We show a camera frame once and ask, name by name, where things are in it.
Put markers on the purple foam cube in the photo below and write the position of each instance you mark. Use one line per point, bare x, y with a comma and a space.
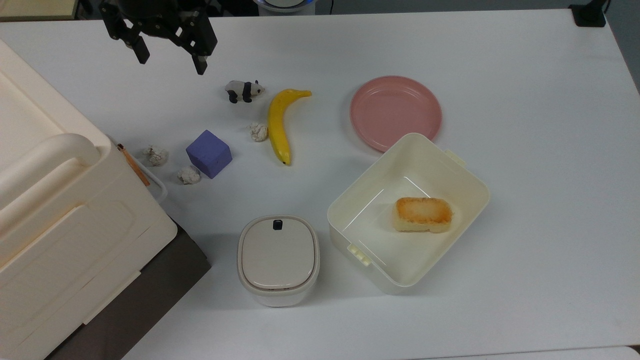
209, 154

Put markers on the small panda figurine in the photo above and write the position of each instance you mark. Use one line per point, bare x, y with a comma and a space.
244, 91

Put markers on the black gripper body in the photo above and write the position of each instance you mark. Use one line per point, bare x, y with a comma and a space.
160, 17

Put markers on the toasted bread piece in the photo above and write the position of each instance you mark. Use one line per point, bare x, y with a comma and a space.
422, 215

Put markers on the small beige lidded bin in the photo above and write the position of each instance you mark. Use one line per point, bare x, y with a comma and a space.
278, 257

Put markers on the crumpled white paper ball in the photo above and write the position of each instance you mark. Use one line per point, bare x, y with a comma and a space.
188, 175
156, 155
259, 132

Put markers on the large cream storage box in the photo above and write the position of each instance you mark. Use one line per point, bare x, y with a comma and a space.
65, 225

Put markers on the yellow toy banana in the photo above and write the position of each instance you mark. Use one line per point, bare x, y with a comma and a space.
278, 125

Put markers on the cream open plastic container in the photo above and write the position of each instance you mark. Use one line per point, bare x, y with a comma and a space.
370, 240

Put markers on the pink plate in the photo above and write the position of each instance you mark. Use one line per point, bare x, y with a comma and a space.
395, 112

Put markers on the orange strip latch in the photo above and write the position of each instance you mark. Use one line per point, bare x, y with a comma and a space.
134, 165

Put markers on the black table clamp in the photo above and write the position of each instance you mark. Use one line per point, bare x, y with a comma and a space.
589, 16

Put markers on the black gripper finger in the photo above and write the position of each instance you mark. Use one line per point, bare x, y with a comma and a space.
140, 50
200, 64

